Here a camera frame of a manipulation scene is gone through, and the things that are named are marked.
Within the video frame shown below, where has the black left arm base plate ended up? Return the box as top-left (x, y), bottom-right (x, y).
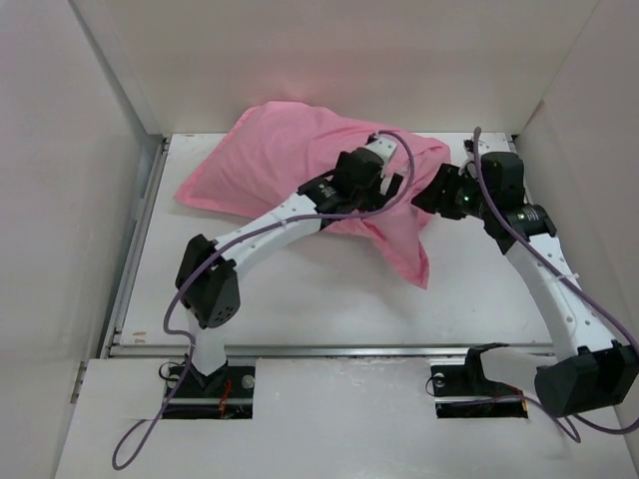
top-left (162, 364), bottom-right (256, 420)

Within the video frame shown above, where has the aluminium front table rail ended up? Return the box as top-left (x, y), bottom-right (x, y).
top-left (99, 339), bottom-right (560, 359)

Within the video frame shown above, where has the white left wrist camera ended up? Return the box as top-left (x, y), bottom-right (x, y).
top-left (364, 132), bottom-right (397, 168)

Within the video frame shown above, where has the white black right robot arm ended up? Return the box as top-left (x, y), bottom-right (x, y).
top-left (412, 152), bottom-right (638, 417)

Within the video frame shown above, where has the pink satin pillowcase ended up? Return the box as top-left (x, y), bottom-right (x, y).
top-left (174, 102), bottom-right (450, 288)

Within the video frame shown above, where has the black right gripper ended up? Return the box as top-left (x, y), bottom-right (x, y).
top-left (410, 163), bottom-right (495, 221)

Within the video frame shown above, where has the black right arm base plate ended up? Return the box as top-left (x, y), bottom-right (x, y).
top-left (425, 363), bottom-right (528, 419)

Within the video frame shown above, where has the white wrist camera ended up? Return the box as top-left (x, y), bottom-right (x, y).
top-left (364, 132), bottom-right (397, 168)
top-left (460, 139), bottom-right (483, 178)

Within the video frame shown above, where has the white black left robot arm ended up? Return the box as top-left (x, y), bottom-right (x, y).
top-left (176, 138), bottom-right (403, 396)

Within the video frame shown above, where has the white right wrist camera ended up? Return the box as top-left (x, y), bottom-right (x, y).
top-left (460, 139), bottom-right (483, 178)

